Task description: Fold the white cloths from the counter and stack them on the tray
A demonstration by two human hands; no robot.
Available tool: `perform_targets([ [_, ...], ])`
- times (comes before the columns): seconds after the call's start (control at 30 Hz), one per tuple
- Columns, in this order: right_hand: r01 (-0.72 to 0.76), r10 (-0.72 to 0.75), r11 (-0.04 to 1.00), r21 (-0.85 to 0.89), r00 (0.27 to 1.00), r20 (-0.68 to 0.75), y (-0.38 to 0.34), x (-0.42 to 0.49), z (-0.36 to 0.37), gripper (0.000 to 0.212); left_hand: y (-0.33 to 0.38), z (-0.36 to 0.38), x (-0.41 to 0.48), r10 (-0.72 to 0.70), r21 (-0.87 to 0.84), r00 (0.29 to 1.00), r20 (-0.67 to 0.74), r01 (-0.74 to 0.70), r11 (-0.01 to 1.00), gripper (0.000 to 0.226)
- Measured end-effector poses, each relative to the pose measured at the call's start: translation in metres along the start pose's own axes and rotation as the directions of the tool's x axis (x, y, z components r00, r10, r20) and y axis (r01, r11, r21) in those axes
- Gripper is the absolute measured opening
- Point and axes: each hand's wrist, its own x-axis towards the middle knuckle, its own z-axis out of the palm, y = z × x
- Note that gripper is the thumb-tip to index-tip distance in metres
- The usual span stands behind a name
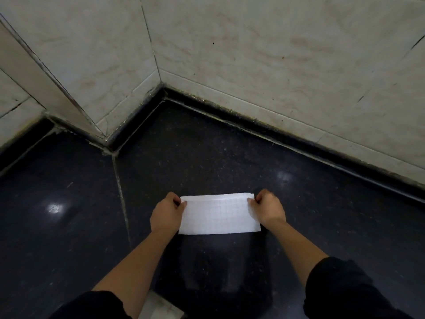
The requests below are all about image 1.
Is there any person's right forearm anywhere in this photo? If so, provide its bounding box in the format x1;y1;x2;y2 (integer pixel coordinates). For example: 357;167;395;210
270;221;329;286

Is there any person's left hand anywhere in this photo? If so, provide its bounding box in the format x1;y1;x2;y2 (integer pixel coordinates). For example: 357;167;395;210
149;191;188;237

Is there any white terry cloth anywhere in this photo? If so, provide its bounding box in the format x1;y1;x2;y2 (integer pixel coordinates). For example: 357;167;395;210
178;192;262;236

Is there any person's right hand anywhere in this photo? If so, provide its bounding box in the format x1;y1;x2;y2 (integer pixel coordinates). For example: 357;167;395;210
247;188;287;230

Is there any person's left forearm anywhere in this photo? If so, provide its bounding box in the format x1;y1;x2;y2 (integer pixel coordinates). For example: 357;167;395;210
93;229;180;318

